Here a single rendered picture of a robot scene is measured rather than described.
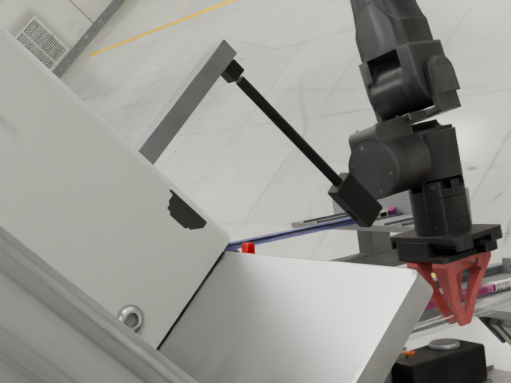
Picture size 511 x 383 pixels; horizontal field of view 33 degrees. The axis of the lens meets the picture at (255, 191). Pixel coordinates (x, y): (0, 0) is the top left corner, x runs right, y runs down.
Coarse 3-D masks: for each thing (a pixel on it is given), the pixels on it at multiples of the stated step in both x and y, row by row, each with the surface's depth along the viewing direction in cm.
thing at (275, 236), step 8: (320, 224) 140; (328, 224) 140; (336, 224) 141; (344, 224) 142; (280, 232) 136; (288, 232) 136; (296, 232) 137; (304, 232) 138; (312, 232) 139; (240, 240) 132; (248, 240) 132; (256, 240) 133; (264, 240) 133; (272, 240) 134; (224, 248) 130; (232, 248) 130
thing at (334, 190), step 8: (344, 176) 67; (352, 176) 67; (344, 184) 67; (352, 184) 67; (360, 184) 68; (328, 192) 67; (336, 192) 67; (344, 192) 67; (352, 192) 67; (360, 192) 68; (368, 192) 68; (336, 200) 67; (344, 200) 67; (352, 200) 67; (360, 200) 68; (368, 200) 68; (344, 208) 68; (352, 208) 67; (360, 208) 68; (368, 208) 68; (376, 208) 69; (352, 216) 68; (360, 216) 68; (368, 216) 68; (376, 216) 69; (360, 224) 69; (368, 224) 68
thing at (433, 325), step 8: (504, 296) 93; (480, 304) 91; (488, 304) 90; (496, 304) 91; (504, 304) 92; (480, 312) 90; (488, 312) 90; (432, 320) 87; (440, 320) 87; (448, 320) 87; (456, 320) 88; (416, 328) 85; (424, 328) 85; (432, 328) 86; (440, 328) 87; (416, 336) 85
